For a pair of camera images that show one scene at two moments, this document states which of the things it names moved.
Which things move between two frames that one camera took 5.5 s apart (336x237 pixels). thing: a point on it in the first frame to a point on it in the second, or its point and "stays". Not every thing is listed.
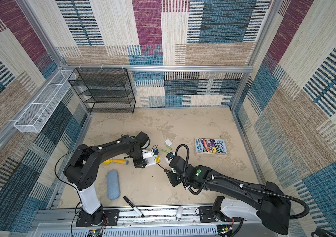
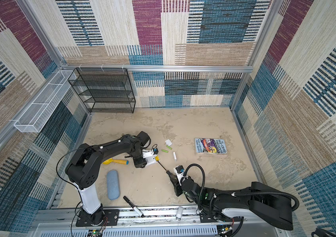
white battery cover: [168, 142] stays
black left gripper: [141, 164] stays
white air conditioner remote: [152, 160] stays
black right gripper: [174, 182] to [177, 187]
